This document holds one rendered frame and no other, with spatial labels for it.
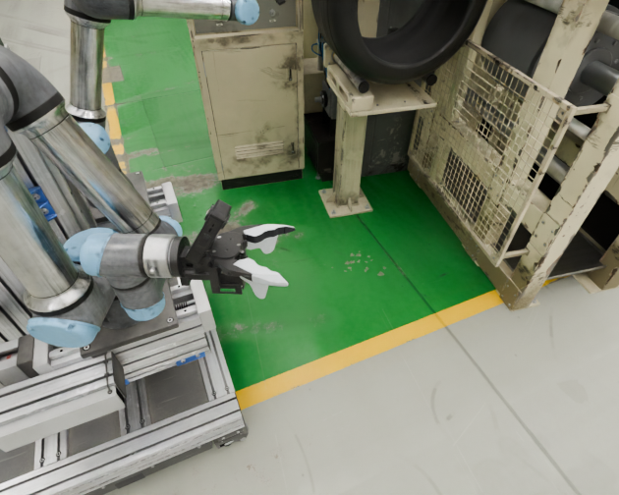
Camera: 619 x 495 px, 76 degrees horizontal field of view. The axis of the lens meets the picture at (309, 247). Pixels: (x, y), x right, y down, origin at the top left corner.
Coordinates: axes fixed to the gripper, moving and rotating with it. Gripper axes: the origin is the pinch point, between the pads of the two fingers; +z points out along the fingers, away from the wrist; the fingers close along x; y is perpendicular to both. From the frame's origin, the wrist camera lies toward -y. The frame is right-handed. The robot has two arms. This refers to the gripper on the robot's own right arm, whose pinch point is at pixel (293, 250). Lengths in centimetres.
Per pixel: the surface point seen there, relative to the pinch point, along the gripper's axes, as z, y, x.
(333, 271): 12, 93, -104
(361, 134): 24, 38, -150
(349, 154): 19, 49, -150
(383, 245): 39, 90, -124
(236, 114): -44, 34, -165
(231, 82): -44, 17, -163
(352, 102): 15, 8, -104
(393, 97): 33, 10, -119
